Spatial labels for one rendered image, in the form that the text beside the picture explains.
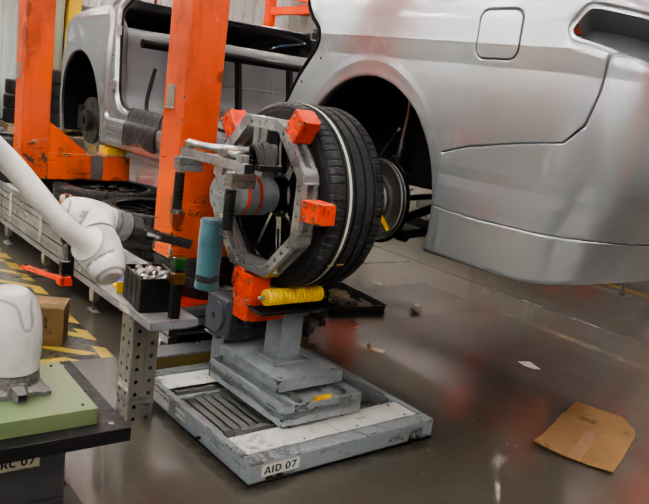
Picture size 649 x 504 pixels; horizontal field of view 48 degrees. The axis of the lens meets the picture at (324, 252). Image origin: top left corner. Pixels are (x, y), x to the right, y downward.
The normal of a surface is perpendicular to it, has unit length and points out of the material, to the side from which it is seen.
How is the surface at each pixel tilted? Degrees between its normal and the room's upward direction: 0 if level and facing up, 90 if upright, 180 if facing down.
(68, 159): 90
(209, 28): 90
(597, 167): 90
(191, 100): 90
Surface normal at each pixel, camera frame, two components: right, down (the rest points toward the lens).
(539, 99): -0.77, 0.04
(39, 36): 0.62, 0.24
